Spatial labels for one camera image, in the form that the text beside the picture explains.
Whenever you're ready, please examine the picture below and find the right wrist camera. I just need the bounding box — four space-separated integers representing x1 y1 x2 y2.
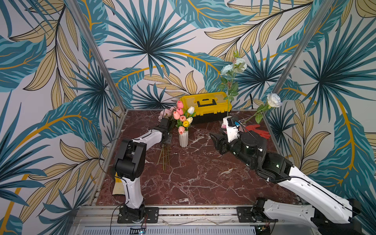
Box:
223 116 239 143

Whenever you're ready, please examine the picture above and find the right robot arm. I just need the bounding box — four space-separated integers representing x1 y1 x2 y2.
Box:
210 131 362 235

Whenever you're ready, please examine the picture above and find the yellow black toolbox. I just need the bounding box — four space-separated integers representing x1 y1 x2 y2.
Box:
180 92 232 124

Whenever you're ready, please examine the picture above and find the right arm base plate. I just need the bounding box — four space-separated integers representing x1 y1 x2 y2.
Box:
236 207 279 223

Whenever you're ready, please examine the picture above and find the white ribbed vase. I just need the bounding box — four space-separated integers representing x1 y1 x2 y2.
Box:
179 131 189 148

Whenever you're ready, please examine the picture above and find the pale blue flower stem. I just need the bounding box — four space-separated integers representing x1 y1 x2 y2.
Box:
217 51 247 115

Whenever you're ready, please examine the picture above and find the red glove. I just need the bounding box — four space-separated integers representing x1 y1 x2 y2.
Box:
246 124 271 140

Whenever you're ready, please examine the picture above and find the light pink rose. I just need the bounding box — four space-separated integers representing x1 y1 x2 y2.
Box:
158 108 172 171

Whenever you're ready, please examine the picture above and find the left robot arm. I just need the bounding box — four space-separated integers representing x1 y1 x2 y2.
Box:
115 117 172 222

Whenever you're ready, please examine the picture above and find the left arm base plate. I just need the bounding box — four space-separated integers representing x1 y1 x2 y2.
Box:
117 206 159 224

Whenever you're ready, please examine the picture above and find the tulip bouquet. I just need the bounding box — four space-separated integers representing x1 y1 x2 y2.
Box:
172 100 195 135

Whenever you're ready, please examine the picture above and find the white rose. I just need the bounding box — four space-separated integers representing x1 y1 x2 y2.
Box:
245 93 283 124

